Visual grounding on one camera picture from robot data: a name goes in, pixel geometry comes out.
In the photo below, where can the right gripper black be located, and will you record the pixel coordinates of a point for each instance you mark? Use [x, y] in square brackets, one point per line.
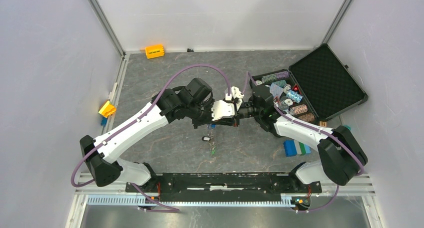
[236, 119]

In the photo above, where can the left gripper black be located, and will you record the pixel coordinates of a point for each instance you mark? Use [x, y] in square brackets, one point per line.
[209, 120]

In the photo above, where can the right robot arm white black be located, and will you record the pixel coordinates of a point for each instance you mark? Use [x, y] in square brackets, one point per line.
[340, 156]

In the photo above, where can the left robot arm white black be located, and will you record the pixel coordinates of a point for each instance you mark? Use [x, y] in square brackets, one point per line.
[194, 101]

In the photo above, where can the blue green white block stack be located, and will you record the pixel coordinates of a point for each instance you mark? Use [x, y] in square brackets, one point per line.
[294, 148]

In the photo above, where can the orange box at back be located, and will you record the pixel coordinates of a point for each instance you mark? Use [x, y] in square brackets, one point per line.
[154, 51]

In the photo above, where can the black poker chip case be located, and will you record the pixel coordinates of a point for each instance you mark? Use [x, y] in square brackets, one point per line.
[316, 88]

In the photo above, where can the yellow orange block at left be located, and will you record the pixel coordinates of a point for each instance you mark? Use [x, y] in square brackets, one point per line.
[107, 109]

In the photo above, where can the small blue block at left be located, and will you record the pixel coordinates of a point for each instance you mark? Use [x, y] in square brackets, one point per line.
[104, 121]

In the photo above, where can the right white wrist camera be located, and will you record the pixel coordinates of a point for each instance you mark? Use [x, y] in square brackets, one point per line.
[237, 95]

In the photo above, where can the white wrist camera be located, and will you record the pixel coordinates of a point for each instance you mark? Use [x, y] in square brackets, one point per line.
[223, 108]
[237, 95]

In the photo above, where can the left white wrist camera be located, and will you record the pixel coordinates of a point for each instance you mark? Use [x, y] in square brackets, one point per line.
[223, 108]

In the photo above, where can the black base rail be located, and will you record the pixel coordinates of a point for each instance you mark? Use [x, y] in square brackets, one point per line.
[226, 187]

